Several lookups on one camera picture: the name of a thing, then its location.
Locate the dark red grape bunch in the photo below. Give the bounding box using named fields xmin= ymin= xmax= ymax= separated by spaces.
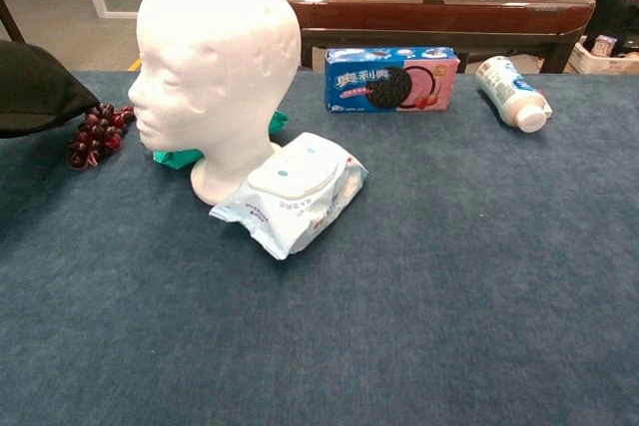
xmin=67 ymin=103 xmax=137 ymax=171

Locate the white plastic drink bottle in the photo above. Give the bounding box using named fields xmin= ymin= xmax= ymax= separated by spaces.
xmin=474 ymin=55 xmax=554 ymax=135

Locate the purple white drink carton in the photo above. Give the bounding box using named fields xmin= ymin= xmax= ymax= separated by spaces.
xmin=591 ymin=34 xmax=618 ymax=57

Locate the blue table cloth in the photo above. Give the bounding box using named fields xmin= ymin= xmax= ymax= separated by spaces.
xmin=0 ymin=68 xmax=639 ymax=426

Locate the black bag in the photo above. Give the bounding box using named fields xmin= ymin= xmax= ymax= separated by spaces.
xmin=583 ymin=0 xmax=639 ymax=56

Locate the brown mahjong table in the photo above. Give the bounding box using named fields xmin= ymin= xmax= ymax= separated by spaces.
xmin=279 ymin=0 xmax=597 ymax=74

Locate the white wet wipes pack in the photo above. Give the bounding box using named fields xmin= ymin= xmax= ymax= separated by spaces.
xmin=208 ymin=131 xmax=370 ymax=261

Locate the white foam mannequin head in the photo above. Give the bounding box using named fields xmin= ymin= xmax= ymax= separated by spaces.
xmin=127 ymin=0 xmax=303 ymax=207

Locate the white plastic crate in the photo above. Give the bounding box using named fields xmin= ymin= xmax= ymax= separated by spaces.
xmin=568 ymin=41 xmax=639 ymax=76

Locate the black baseball cap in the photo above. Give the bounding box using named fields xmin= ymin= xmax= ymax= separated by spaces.
xmin=0 ymin=40 xmax=101 ymax=140

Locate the blue pink Oreo box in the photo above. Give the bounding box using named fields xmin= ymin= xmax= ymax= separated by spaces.
xmin=323 ymin=46 xmax=461 ymax=115

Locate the dark wooden table leg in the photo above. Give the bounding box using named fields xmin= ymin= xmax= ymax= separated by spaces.
xmin=0 ymin=0 xmax=26 ymax=44

